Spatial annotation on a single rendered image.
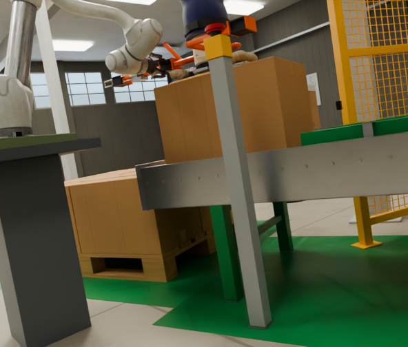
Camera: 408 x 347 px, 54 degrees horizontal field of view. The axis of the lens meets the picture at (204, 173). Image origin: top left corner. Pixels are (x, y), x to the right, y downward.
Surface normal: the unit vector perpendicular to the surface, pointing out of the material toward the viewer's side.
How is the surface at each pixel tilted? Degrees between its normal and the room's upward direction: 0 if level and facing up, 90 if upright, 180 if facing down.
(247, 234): 90
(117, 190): 90
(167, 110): 90
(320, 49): 90
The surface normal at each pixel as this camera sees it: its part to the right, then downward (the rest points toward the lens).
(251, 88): -0.51, 0.15
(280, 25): -0.76, 0.18
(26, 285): 0.63, -0.04
